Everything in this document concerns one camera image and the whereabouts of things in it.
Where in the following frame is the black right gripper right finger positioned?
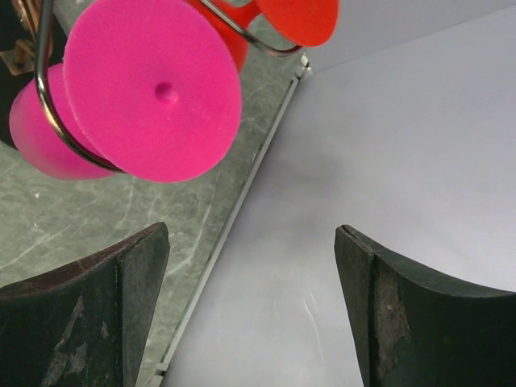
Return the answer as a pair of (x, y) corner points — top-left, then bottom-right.
(334, 225), (515, 386)

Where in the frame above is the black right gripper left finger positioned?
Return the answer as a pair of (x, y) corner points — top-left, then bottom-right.
(1, 223), (170, 386)

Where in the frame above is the magenta plastic wine glass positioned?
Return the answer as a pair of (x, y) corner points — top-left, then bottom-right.
(8, 0), (243, 185)

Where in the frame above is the red plastic wine glass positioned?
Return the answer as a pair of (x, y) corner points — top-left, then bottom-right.
(189, 0), (339, 70)

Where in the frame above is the copper wire wine glass rack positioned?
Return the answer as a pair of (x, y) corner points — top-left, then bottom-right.
(1, 1), (302, 173)

